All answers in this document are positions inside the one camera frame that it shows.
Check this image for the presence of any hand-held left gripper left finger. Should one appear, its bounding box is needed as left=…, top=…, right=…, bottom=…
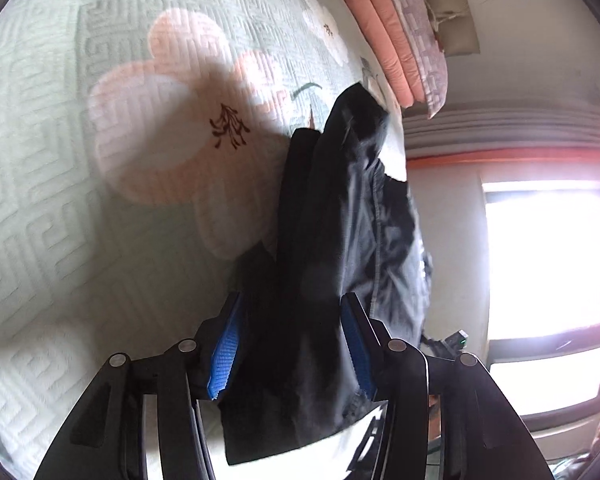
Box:
left=35, top=292, right=244, bottom=480

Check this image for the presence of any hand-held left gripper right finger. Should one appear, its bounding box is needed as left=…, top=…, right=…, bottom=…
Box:
left=340, top=293, right=554, bottom=480

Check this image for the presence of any black hooded jacket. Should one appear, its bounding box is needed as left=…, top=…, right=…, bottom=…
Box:
left=220, top=82, right=434, bottom=466

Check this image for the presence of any bright window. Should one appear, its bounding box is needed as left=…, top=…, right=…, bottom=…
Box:
left=482, top=180, right=600, bottom=421

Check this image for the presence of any green floral blanket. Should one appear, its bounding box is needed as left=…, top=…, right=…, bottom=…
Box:
left=0, top=0, right=409, bottom=480

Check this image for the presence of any curtain with orange trim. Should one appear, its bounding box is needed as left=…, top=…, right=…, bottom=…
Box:
left=402, top=102, right=600, bottom=168

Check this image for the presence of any folded pink quilt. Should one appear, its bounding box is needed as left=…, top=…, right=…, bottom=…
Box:
left=342, top=0, right=451, bottom=120

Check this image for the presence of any beige headboard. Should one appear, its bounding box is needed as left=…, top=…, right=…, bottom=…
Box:
left=415, top=0, right=481, bottom=57

